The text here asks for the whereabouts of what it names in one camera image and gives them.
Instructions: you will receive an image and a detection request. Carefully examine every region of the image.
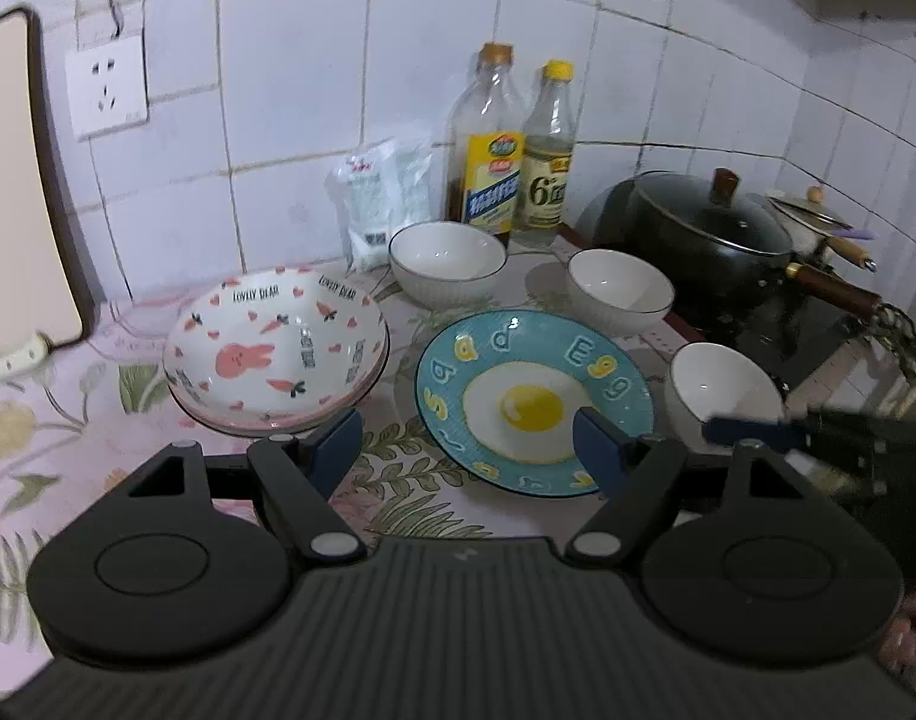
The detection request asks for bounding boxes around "glass pot lid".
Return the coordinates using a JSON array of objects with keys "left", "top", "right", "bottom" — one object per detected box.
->
[{"left": 636, "top": 167, "right": 795, "bottom": 257}]

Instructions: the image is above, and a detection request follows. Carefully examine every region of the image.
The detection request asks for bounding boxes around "white wall socket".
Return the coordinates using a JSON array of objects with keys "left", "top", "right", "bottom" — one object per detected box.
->
[{"left": 64, "top": 36, "right": 150, "bottom": 142}]

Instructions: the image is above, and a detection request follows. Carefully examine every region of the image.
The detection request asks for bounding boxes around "white ribbed bowl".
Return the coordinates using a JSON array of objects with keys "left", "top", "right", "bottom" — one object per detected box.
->
[
  {"left": 566, "top": 249, "right": 677, "bottom": 335},
  {"left": 666, "top": 342, "right": 787, "bottom": 452},
  {"left": 388, "top": 220, "right": 510, "bottom": 310}
]

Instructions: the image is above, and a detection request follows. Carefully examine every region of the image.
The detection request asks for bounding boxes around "cooking oil bottle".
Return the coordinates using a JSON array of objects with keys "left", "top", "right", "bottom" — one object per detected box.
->
[{"left": 444, "top": 43, "right": 527, "bottom": 250}]

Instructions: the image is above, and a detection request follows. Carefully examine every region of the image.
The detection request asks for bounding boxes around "bunny print bowl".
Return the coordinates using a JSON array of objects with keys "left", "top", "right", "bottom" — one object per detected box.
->
[{"left": 163, "top": 266, "right": 391, "bottom": 425}]

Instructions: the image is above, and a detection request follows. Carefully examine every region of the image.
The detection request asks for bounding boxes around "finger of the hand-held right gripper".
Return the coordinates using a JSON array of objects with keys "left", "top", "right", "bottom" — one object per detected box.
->
[{"left": 704, "top": 414, "right": 813, "bottom": 455}]

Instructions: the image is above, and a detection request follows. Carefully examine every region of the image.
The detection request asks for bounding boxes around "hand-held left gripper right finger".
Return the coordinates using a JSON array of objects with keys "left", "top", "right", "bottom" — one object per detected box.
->
[{"left": 564, "top": 405, "right": 813, "bottom": 567}]

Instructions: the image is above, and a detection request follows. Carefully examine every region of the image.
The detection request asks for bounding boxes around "black gas stove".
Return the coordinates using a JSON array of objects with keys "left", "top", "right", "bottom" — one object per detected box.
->
[{"left": 576, "top": 178, "right": 905, "bottom": 398}]

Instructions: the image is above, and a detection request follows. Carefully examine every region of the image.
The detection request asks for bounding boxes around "teal fried egg plate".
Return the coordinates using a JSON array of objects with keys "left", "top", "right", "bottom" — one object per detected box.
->
[{"left": 415, "top": 309, "right": 656, "bottom": 502}]

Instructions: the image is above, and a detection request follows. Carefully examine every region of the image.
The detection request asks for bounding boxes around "white board stand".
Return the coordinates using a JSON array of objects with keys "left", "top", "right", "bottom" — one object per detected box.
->
[{"left": 0, "top": 336, "right": 52, "bottom": 385}]

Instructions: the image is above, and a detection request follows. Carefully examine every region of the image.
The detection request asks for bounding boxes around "black cooking pot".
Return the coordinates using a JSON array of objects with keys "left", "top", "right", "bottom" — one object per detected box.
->
[{"left": 626, "top": 184, "right": 886, "bottom": 317}]

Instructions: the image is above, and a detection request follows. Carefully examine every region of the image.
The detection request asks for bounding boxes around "beige cutting board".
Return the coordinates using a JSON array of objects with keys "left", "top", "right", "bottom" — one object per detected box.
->
[{"left": 0, "top": 6, "right": 97, "bottom": 361}]

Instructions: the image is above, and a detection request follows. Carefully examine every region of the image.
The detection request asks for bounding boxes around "white salt bag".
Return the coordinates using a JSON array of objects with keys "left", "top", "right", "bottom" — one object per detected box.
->
[
  {"left": 326, "top": 152, "right": 403, "bottom": 273},
  {"left": 383, "top": 136, "right": 433, "bottom": 227}
]

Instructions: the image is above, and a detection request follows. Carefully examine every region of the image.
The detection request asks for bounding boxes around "clear vinegar bottle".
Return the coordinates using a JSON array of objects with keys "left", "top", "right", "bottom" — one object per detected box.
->
[{"left": 519, "top": 60, "right": 577, "bottom": 245}]

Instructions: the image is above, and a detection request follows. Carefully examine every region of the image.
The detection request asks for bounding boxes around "pink bowl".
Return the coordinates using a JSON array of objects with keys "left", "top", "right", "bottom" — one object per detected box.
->
[{"left": 167, "top": 341, "right": 391, "bottom": 437}]

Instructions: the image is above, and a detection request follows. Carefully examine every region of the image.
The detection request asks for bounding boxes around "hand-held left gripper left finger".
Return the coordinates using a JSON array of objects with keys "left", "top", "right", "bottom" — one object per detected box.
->
[{"left": 124, "top": 409, "right": 370, "bottom": 565}]

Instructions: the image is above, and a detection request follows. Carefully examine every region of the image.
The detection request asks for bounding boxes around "small white pot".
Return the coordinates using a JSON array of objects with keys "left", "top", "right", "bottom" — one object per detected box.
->
[{"left": 765, "top": 186, "right": 879, "bottom": 272}]

